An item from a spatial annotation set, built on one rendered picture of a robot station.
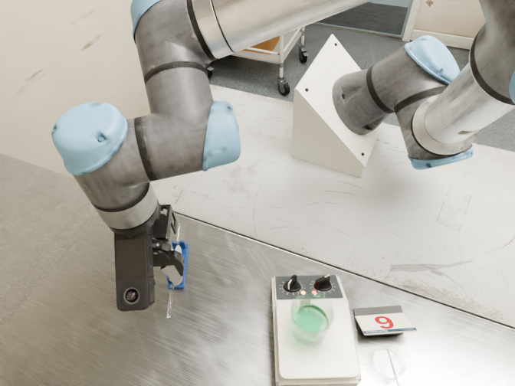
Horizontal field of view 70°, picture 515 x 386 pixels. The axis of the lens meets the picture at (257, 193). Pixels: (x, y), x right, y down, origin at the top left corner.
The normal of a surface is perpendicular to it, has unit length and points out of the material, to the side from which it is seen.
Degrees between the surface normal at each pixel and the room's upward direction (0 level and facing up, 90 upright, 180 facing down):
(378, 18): 90
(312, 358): 0
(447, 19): 90
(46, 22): 90
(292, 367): 0
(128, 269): 33
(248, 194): 0
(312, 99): 43
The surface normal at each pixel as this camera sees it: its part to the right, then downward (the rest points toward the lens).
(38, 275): -0.04, -0.63
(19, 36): 0.92, 0.28
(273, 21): 0.11, 0.85
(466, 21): -0.39, 0.73
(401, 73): -0.77, 0.11
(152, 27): -0.33, -0.04
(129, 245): -0.04, -0.11
